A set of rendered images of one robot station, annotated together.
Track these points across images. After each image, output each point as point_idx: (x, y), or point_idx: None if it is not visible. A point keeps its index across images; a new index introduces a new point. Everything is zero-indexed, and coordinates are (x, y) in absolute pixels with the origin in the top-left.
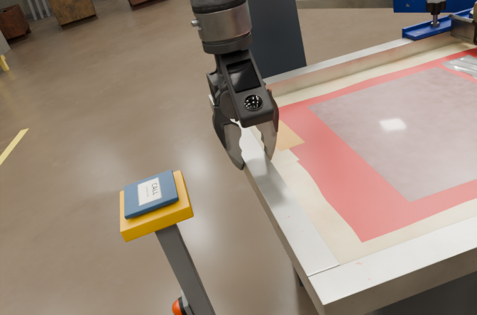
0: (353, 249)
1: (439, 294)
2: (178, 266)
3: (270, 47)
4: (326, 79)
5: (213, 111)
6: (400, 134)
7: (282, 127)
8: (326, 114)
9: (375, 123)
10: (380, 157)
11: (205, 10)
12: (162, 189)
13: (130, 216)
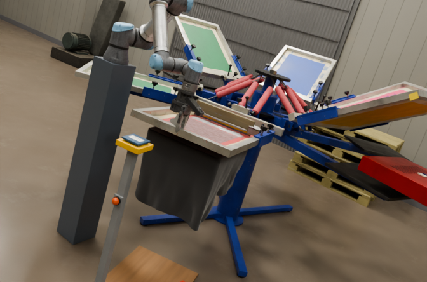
0: None
1: (222, 168)
2: (129, 175)
3: (118, 96)
4: (161, 114)
5: (135, 115)
6: (202, 131)
7: None
8: None
9: (192, 128)
10: (204, 135)
11: (193, 83)
12: (141, 138)
13: (140, 145)
